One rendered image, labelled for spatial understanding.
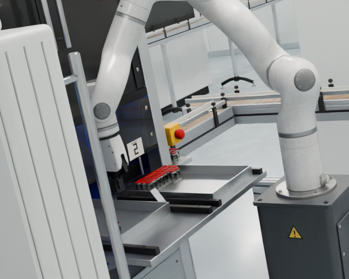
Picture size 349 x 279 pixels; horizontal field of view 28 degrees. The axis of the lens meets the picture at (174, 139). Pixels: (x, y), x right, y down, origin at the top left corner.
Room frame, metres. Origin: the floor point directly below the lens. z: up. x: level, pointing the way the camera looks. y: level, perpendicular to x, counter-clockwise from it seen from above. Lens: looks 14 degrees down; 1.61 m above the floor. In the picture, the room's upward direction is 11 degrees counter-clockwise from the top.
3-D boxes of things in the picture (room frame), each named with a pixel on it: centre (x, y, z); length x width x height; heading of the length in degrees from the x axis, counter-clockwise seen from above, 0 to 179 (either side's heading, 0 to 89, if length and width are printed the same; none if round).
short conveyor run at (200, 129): (2.89, -0.04, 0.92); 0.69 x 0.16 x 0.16; 144
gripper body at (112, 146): (1.96, 0.19, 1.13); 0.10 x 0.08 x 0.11; 45
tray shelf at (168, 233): (2.12, 0.11, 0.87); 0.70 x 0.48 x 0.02; 144
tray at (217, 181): (2.23, -0.02, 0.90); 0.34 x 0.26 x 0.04; 53
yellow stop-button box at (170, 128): (2.57, 0.02, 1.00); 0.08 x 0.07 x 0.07; 54
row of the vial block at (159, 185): (2.30, 0.07, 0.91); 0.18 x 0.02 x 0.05; 143
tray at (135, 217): (2.02, 0.27, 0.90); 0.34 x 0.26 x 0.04; 54
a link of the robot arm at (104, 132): (1.96, 0.19, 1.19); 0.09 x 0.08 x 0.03; 45
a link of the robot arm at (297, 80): (2.03, -0.38, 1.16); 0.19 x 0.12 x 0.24; 10
